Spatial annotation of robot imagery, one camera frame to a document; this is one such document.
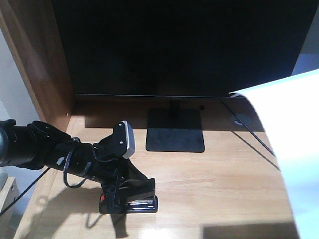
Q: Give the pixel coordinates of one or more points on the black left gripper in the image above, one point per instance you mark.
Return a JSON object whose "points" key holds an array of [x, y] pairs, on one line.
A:
{"points": [[93, 162]]}

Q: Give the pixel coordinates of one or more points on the black stapler with orange tab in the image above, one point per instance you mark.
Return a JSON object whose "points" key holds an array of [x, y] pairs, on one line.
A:
{"points": [[137, 192]]}

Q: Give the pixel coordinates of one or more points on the white paper sheet stack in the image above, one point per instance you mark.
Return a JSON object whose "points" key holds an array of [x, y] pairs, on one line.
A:
{"points": [[289, 112]]}

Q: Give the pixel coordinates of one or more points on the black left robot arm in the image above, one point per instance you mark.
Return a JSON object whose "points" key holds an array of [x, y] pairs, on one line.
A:
{"points": [[41, 145]]}

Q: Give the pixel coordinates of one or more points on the wooden desk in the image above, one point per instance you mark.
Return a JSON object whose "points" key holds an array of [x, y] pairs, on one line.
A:
{"points": [[232, 190]]}

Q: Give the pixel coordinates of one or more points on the black monitor stand base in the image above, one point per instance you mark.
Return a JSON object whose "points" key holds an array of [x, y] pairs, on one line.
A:
{"points": [[174, 129]]}

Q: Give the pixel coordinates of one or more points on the wooden armchair with grey cushion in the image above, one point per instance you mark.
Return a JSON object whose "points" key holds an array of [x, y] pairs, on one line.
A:
{"points": [[8, 192]]}

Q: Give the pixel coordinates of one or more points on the black computer monitor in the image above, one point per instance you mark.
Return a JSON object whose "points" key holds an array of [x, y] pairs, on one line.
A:
{"points": [[188, 48]]}

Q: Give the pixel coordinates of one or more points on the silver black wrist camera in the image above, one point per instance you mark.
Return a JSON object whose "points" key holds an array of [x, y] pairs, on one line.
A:
{"points": [[122, 140]]}

